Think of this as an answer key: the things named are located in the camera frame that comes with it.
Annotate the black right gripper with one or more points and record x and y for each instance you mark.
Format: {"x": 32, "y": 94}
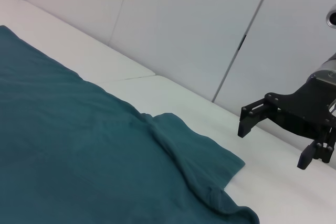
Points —
{"x": 302, "y": 106}

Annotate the teal blue t-shirt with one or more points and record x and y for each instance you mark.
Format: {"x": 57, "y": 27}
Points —
{"x": 78, "y": 142}

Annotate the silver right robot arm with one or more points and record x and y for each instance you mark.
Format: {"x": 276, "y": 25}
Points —
{"x": 328, "y": 66}

